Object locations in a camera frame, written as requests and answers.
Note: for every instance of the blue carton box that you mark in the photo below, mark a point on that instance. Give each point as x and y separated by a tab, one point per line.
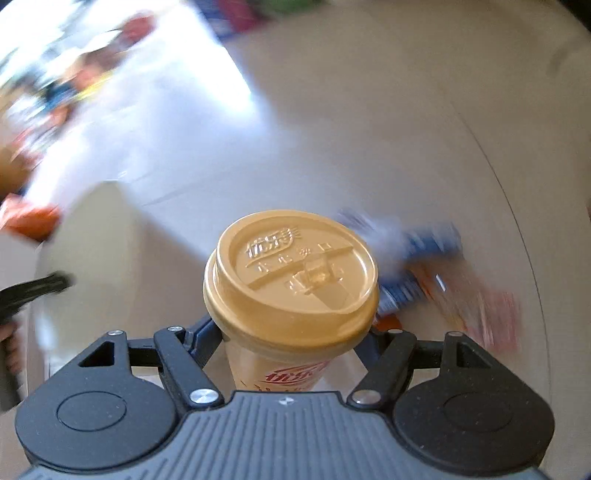
415	258

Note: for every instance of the tan lidded paper cup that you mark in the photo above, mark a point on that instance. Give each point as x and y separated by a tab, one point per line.
291	286

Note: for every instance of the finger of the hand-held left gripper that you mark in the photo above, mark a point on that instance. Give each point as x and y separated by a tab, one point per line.
32	288

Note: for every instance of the red clear plastic wrapper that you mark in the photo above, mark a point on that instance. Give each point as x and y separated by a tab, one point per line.
475	309

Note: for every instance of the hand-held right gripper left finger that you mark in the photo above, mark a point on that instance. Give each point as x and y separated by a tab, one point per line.
173	355

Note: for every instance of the person's left hand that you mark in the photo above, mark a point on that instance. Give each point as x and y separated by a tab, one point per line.
10	346

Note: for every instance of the orange packet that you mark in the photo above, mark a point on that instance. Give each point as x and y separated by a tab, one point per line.
27	219

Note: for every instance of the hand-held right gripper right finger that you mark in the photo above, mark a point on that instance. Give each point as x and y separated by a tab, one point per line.
392	355

